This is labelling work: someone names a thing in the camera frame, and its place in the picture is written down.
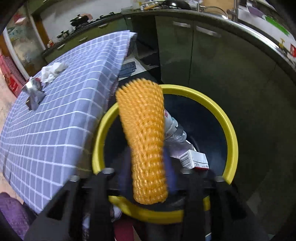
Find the orange foam net sleeve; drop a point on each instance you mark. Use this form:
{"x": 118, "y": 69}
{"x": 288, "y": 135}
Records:
{"x": 141, "y": 110}

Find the clear plastic bottle with label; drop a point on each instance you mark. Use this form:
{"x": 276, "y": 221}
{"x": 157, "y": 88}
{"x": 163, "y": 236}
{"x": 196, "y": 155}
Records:
{"x": 174, "y": 132}

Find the red white milk carton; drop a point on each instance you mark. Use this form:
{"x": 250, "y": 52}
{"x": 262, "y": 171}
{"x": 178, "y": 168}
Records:
{"x": 192, "y": 159}

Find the white tissue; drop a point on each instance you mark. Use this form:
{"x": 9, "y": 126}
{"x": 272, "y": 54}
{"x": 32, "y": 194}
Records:
{"x": 49, "y": 73}

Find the silver foil pouch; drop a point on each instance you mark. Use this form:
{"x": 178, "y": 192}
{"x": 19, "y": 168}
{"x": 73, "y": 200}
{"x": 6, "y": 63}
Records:
{"x": 34, "y": 90}

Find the blue checkered tablecloth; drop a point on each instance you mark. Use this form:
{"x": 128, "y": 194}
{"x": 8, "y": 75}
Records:
{"x": 42, "y": 148}

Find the green base cabinets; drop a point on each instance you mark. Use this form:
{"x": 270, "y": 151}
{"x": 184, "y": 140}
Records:
{"x": 244, "y": 72}

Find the small black kettle pot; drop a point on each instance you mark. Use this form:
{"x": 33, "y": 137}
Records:
{"x": 63, "y": 35}

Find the black wok on counter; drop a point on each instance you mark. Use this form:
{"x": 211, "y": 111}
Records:
{"x": 169, "y": 4}

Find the black pot on stove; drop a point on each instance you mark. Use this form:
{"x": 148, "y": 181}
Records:
{"x": 79, "y": 20}

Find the glass sliding door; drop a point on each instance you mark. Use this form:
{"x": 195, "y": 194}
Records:
{"x": 24, "y": 43}

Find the red cup on counter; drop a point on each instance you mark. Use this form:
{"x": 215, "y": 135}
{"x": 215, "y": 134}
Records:
{"x": 292, "y": 50}

